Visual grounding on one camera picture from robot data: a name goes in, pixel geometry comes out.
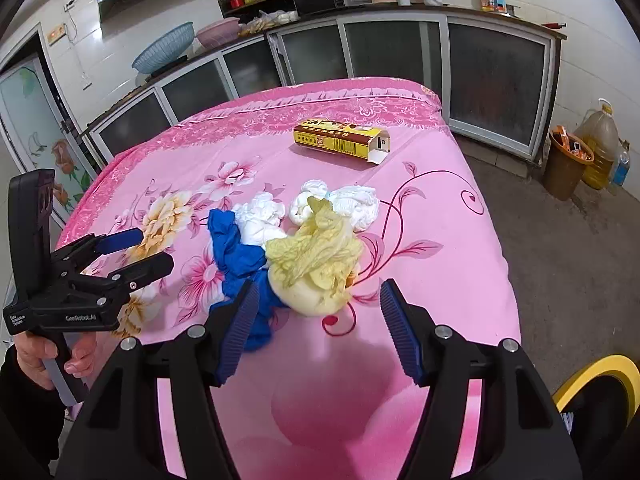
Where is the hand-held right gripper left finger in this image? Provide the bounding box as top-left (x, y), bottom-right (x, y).
top-left (55, 280), bottom-right (261, 480)

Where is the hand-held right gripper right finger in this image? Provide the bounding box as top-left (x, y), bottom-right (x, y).
top-left (379, 280), bottom-right (586, 480)

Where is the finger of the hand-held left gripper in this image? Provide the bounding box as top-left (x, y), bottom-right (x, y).
top-left (50, 227), bottom-right (145, 277)
top-left (75, 252), bottom-right (175, 307)

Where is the blue cloth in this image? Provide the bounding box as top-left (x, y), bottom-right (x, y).
top-left (207, 208), bottom-right (288, 353)

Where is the napa cabbage leaf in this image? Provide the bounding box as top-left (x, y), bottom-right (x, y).
top-left (265, 196), bottom-right (363, 317)

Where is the white tissue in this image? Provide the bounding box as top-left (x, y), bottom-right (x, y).
top-left (232, 192), bottom-right (287, 248)
top-left (290, 180), bottom-right (331, 227)
top-left (327, 186), bottom-right (381, 233)

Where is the yellow rimmed black bin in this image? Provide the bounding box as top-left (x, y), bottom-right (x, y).
top-left (552, 354), bottom-right (640, 466)

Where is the long yellow brown box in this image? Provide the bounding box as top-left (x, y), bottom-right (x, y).
top-left (292, 119), bottom-right (391, 166)

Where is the person's left forearm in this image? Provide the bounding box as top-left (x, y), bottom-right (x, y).
top-left (0, 345), bottom-right (68, 480)

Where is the person's left hand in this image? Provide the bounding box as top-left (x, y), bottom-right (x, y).
top-left (15, 332), bottom-right (99, 392)

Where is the pink floral blanket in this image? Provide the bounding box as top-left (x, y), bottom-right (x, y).
top-left (60, 77), bottom-right (523, 480)

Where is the floral glass door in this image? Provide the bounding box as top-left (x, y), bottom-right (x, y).
top-left (0, 27), bottom-right (98, 233)

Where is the blue plastic basket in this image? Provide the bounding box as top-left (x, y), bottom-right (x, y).
top-left (131, 21), bottom-right (195, 75)

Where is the brown waste bucket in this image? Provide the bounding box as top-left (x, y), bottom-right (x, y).
top-left (542, 126), bottom-right (596, 202)

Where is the pink plastic basin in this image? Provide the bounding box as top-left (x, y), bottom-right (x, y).
top-left (195, 16), bottom-right (242, 50)

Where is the plastic bag of food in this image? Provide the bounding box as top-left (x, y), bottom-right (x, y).
top-left (239, 9), bottom-right (300, 37)

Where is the large cooking oil jug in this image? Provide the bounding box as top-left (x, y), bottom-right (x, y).
top-left (575, 99), bottom-right (621, 191)

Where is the kitchen counter cabinet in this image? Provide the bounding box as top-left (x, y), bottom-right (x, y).
top-left (80, 2), bottom-right (568, 181)

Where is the clear water bottle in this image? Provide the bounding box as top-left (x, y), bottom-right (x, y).
top-left (610, 140), bottom-right (632, 188)

